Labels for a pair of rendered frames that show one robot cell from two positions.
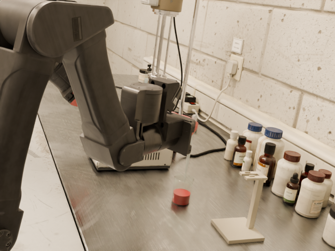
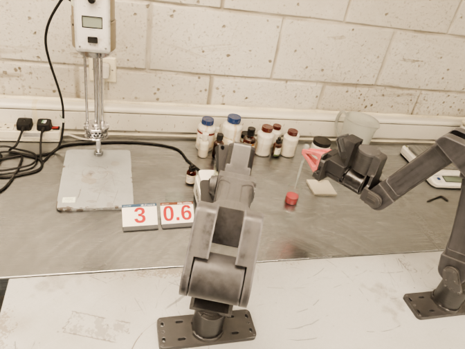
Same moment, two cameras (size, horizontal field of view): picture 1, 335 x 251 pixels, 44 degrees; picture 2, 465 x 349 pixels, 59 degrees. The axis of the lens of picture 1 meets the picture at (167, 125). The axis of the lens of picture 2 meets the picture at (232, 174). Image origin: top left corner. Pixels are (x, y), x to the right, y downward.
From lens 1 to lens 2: 1.42 m
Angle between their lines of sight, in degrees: 77
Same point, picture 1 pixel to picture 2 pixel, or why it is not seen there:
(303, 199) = (293, 148)
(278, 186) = (267, 150)
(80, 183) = (276, 249)
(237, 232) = (326, 188)
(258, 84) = (151, 79)
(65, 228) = (349, 262)
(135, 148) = not seen: hidden behind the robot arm
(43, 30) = not seen: outside the picture
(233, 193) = (270, 174)
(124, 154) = not seen: hidden behind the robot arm
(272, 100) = (176, 89)
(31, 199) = (315, 280)
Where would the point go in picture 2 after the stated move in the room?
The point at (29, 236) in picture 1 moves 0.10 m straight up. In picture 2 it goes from (366, 280) to (380, 252)
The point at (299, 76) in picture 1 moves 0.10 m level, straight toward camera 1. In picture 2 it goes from (207, 64) to (232, 73)
